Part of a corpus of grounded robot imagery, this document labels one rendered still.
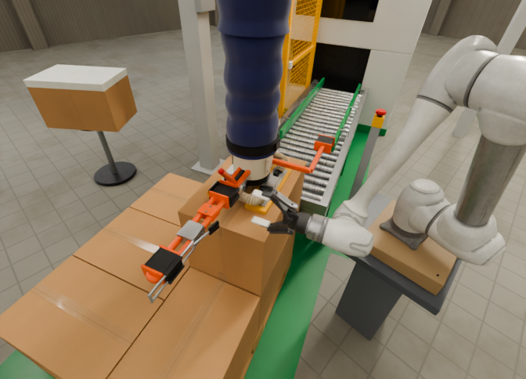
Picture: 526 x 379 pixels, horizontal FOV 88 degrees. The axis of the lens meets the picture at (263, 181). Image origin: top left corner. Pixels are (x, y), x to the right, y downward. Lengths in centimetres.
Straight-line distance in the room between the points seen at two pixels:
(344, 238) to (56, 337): 122
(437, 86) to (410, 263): 75
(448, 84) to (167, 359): 132
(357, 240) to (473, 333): 156
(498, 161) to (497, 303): 178
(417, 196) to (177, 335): 114
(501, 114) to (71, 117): 267
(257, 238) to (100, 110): 186
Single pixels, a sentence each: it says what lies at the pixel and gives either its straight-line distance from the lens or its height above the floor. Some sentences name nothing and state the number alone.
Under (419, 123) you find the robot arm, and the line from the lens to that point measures 87.
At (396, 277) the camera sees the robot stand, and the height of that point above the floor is 75.
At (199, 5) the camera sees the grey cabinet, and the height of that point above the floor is 152.
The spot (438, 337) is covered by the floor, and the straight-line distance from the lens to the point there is 224.
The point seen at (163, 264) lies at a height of 110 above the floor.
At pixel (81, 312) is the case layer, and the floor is 54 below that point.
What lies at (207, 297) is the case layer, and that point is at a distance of 141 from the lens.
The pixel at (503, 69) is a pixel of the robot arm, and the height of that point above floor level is 161.
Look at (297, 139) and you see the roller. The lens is 253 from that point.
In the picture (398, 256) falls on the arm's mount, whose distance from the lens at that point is 134.
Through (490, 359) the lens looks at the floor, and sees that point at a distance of 234.
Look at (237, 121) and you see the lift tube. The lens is 105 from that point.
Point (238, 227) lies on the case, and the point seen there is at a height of 94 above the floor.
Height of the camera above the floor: 178
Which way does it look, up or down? 39 degrees down
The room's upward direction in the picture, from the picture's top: 3 degrees clockwise
